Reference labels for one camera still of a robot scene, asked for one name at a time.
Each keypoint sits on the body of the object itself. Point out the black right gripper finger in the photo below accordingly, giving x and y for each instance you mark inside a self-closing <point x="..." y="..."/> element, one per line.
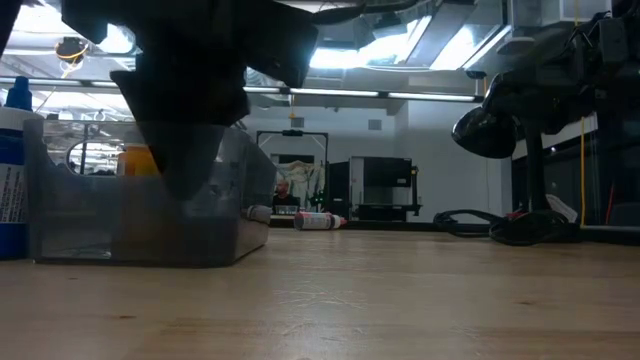
<point x="560" y="97"/>
<point x="575" y="52"/>

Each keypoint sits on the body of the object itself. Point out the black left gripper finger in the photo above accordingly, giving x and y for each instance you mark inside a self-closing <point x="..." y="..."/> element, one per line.
<point x="167" y="150"/>
<point x="200" y="150"/>

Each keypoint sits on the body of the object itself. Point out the yellow food coloring bottle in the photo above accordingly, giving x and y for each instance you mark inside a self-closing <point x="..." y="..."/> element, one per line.
<point x="137" y="162"/>

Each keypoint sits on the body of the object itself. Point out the pink food coloring bottle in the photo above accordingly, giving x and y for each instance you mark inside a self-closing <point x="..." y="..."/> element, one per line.
<point x="317" y="221"/>

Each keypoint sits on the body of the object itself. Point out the blue food coloring bottle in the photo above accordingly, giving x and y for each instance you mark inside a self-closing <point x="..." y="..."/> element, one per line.
<point x="11" y="150"/>

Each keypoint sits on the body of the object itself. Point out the black desk lamp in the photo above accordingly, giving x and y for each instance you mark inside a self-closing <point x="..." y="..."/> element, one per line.
<point x="482" y="135"/>

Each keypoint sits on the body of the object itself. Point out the person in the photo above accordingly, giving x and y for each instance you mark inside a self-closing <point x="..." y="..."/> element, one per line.
<point x="283" y="189"/>

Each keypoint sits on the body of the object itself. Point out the red rod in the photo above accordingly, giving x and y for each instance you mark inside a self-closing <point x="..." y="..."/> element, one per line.
<point x="609" y="205"/>

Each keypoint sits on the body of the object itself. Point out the smoky transparent plastic bin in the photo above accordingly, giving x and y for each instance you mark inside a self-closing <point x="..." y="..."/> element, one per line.
<point x="75" y="225"/>

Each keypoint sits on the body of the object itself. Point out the long ceiling light strip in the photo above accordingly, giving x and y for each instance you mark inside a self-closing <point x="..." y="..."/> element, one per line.
<point x="350" y="92"/>

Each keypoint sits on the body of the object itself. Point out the black equipment cabinet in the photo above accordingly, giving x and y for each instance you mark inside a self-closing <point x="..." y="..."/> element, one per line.
<point x="385" y="172"/>

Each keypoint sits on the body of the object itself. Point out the black metal frame rig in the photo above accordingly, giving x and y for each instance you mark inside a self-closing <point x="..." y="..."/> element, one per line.
<point x="292" y="133"/>

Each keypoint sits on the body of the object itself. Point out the black aluminium table frame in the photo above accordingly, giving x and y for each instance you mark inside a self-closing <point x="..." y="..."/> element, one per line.
<point x="390" y="226"/>

